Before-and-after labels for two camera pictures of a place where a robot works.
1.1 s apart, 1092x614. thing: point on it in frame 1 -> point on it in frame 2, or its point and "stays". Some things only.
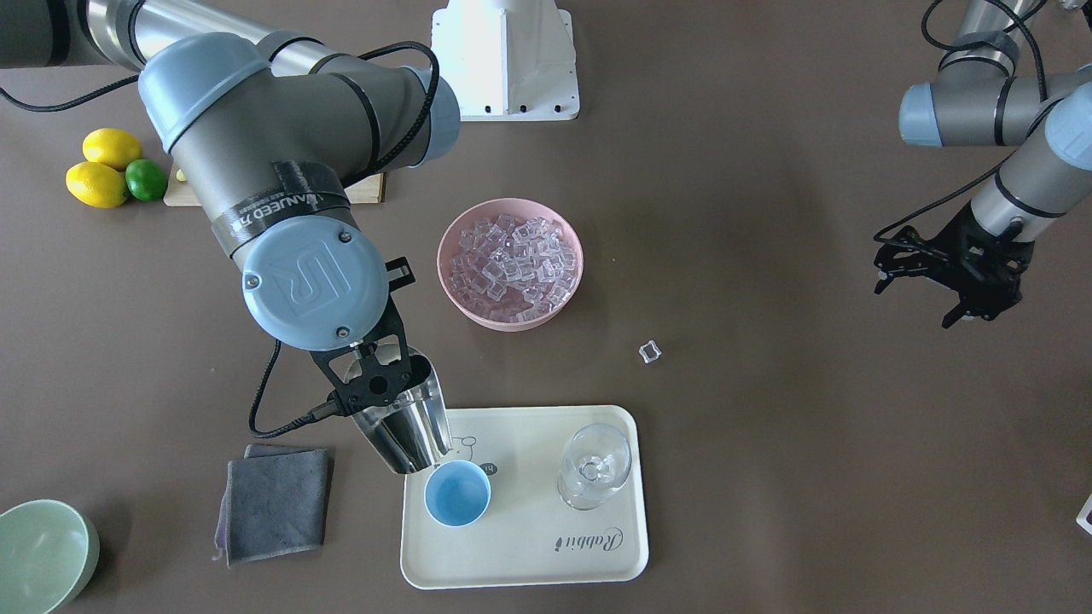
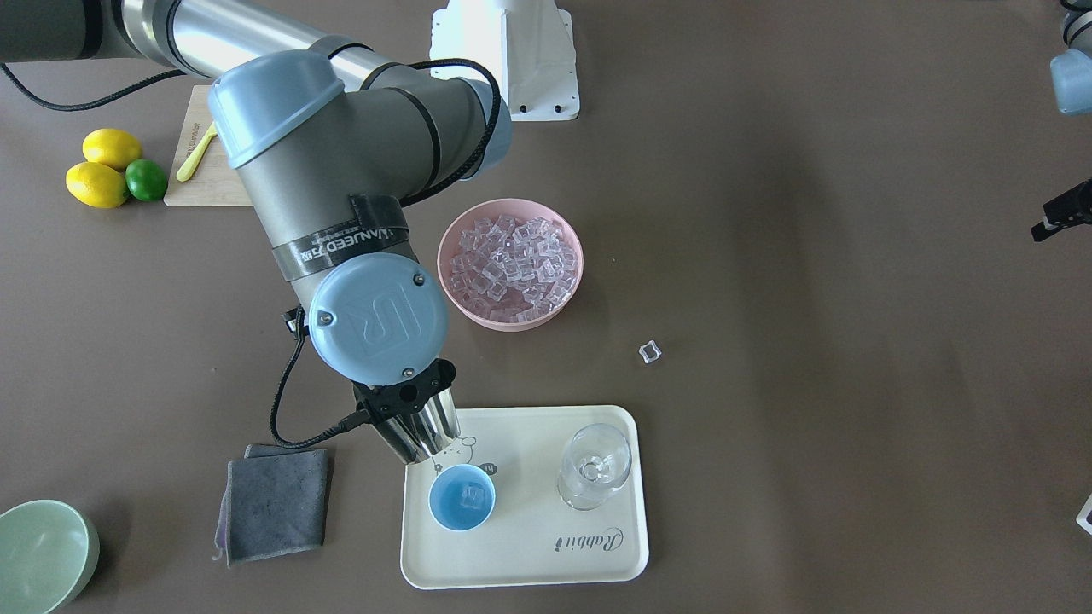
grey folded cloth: x=275 y=502 stays
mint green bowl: x=49 y=552 stays
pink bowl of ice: x=510 y=264 stays
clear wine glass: x=597 y=458 stays
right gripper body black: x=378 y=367 -> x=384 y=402
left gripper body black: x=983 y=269 -> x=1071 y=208
